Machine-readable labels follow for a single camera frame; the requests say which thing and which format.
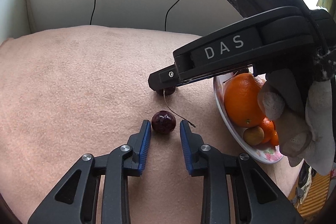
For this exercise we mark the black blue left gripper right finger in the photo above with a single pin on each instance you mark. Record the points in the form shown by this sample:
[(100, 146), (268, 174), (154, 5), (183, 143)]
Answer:
[(234, 185)]

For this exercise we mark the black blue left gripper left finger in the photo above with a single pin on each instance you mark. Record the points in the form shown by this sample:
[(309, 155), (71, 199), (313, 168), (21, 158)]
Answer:
[(74, 198)]

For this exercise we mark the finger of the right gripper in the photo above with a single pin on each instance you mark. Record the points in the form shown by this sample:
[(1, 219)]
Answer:
[(167, 77)]

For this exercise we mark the dark cherry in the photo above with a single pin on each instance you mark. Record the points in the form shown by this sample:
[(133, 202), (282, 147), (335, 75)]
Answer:
[(167, 92), (163, 122)]

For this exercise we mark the brown longan fruit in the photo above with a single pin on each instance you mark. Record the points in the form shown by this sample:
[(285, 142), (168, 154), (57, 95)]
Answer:
[(253, 135)]

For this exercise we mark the large orange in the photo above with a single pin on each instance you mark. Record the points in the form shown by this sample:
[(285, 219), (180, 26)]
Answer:
[(240, 100)]

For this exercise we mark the medium tangerine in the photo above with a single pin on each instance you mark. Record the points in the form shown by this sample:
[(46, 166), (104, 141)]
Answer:
[(268, 128)]

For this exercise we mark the white gloved hand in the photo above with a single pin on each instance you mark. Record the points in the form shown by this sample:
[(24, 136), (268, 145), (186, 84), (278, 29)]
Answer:
[(304, 128)]

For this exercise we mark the white floral plate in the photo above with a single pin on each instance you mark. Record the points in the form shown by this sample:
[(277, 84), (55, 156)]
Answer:
[(264, 153)]

